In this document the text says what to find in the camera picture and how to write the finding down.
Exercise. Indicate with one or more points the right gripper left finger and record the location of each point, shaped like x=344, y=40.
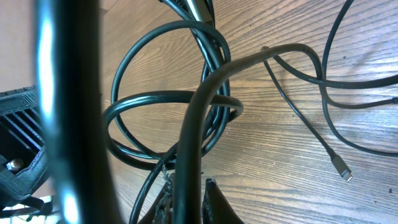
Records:
x=162, y=209

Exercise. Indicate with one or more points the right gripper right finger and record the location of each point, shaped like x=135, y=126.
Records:
x=215, y=207

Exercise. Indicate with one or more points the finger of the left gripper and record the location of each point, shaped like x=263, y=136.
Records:
x=23, y=157

